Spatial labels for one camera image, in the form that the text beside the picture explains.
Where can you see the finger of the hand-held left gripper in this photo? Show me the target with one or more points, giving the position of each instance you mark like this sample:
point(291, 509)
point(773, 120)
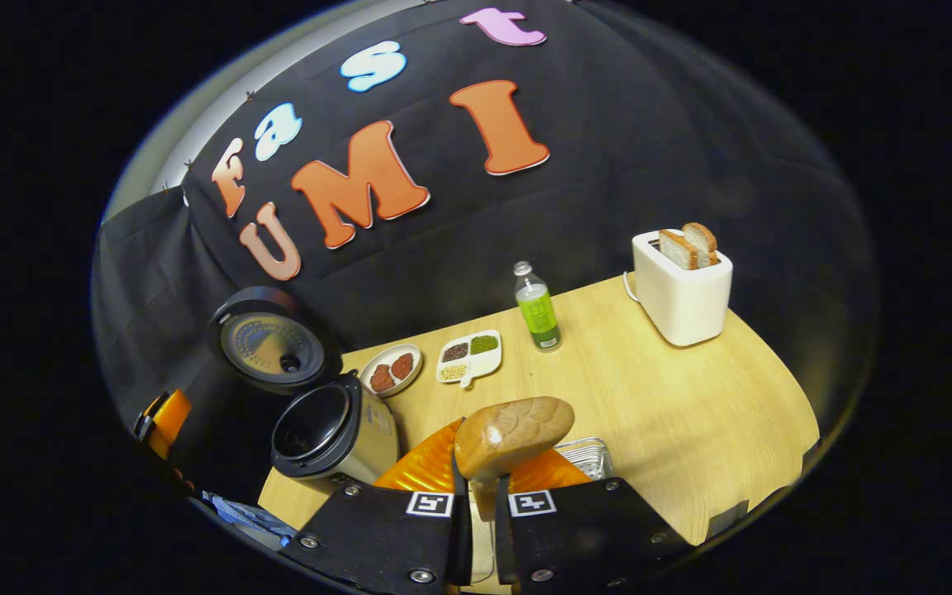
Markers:
point(168, 421)

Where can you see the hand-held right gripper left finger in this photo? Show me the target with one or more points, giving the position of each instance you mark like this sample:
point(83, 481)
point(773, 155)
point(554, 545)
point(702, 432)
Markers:
point(377, 529)

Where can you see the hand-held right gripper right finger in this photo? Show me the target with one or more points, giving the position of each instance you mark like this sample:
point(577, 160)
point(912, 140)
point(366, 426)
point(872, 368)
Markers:
point(575, 529)

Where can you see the wooden spoon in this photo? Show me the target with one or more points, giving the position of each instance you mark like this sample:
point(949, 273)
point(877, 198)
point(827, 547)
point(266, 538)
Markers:
point(509, 434)

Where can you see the black rice cooker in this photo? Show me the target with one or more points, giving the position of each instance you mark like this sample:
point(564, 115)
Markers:
point(273, 343)

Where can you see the red meat piece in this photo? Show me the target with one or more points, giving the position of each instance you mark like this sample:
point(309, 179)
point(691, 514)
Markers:
point(382, 379)
point(402, 366)

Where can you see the round white plate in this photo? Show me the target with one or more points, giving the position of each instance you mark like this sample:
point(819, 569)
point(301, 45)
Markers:
point(377, 357)

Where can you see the white divided grain dish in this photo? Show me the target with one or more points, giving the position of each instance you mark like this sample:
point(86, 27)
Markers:
point(488, 364)

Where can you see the green plastic bottle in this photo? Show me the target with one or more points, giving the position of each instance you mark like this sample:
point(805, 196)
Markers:
point(538, 314)

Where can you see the white toaster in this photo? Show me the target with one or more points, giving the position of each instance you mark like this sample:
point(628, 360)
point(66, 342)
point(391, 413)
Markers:
point(683, 306)

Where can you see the toast bread slice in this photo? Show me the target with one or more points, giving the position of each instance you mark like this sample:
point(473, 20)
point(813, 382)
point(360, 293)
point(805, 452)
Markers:
point(677, 249)
point(703, 240)

